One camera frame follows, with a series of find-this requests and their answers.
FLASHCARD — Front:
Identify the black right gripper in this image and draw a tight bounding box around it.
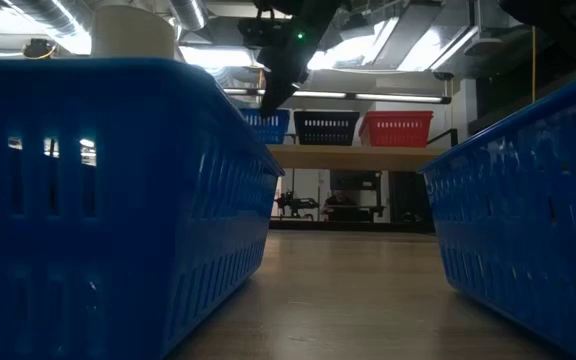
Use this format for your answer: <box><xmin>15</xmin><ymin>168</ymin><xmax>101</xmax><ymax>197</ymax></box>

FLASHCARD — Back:
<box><xmin>257</xmin><ymin>24</ymin><xmax>327</xmax><ymax>119</ymax></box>

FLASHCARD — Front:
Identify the blue plastic slotted basket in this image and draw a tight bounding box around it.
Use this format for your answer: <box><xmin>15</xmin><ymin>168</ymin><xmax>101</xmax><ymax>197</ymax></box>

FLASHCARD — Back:
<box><xmin>240</xmin><ymin>108</ymin><xmax>292</xmax><ymax>145</ymax></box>
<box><xmin>416</xmin><ymin>64</ymin><xmax>576</xmax><ymax>360</ymax></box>

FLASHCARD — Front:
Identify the black plastic slotted basket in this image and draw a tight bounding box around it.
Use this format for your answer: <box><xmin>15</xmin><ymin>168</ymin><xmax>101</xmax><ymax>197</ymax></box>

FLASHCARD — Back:
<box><xmin>292</xmin><ymin>110</ymin><xmax>362</xmax><ymax>147</ymax></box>

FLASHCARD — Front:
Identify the red plastic slotted basket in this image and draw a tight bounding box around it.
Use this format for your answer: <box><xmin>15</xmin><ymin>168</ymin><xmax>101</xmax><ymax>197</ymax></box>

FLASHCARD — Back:
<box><xmin>357</xmin><ymin>110</ymin><xmax>435</xmax><ymax>149</ymax></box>

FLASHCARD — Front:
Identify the large blue plastic basket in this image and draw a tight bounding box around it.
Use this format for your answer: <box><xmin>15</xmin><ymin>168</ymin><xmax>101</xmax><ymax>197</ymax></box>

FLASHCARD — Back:
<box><xmin>0</xmin><ymin>58</ymin><xmax>285</xmax><ymax>360</ymax></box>

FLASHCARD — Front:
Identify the background dark monitor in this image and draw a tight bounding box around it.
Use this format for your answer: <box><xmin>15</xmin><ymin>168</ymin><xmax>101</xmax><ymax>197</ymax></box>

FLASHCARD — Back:
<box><xmin>330</xmin><ymin>170</ymin><xmax>383</xmax><ymax>192</ymax></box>

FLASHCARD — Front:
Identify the long ceiling tube light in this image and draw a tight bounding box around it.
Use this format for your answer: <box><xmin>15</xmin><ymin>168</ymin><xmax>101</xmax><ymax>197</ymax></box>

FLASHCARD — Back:
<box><xmin>222</xmin><ymin>88</ymin><xmax>452</xmax><ymax>105</ymax></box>

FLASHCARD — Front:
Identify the person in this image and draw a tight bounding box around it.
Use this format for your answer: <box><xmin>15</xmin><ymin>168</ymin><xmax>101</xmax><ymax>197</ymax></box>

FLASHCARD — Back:
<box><xmin>321</xmin><ymin>189</ymin><xmax>367</xmax><ymax>222</ymax></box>

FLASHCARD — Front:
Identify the white shade wooden table lamp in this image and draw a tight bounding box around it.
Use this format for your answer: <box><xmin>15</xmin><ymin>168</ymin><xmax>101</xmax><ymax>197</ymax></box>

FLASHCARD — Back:
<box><xmin>90</xmin><ymin>0</ymin><xmax>178</xmax><ymax>60</ymax></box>

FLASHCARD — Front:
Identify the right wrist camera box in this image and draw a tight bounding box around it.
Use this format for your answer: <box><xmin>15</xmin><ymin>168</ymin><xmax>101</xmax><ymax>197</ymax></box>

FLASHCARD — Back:
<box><xmin>237</xmin><ymin>9</ymin><xmax>280</xmax><ymax>50</ymax></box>

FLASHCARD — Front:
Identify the wooden shelf black metal frame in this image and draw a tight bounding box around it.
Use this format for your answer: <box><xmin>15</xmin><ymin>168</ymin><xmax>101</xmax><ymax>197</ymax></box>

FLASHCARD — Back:
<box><xmin>255</xmin><ymin>128</ymin><xmax>459</xmax><ymax>224</ymax></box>

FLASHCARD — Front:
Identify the silver ceiling air duct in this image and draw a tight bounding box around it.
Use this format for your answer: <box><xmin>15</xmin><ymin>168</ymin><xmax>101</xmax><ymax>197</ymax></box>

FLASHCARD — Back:
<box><xmin>169</xmin><ymin>0</ymin><xmax>208</xmax><ymax>31</ymax></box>

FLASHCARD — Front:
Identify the black round device yellow cable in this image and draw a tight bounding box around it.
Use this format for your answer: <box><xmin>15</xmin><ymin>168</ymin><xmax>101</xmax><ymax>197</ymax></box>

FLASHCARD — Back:
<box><xmin>21</xmin><ymin>37</ymin><xmax>58</xmax><ymax>60</ymax></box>

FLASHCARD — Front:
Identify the hanging yellow cable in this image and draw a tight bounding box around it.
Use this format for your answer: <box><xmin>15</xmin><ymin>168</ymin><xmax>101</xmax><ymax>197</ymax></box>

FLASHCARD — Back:
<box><xmin>530</xmin><ymin>25</ymin><xmax>538</xmax><ymax>104</ymax></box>

